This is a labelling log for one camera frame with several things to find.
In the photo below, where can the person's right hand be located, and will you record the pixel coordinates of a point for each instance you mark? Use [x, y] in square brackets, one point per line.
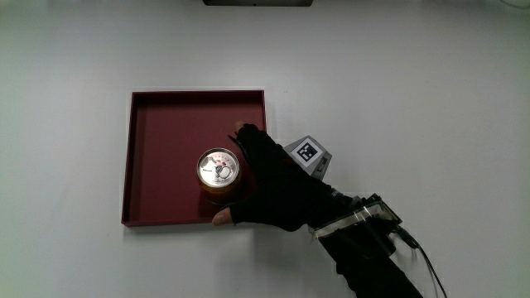
[285, 190]

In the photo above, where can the gold red bull can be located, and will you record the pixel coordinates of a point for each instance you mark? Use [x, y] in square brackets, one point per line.
[218, 174]

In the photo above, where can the dark red square plate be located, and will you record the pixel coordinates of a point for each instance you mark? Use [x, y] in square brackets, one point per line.
[165, 157]

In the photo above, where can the person's right forearm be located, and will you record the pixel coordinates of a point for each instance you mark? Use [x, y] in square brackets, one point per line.
[368, 265]

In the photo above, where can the dark monitor base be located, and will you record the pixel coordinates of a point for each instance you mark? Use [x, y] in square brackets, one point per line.
[257, 2]

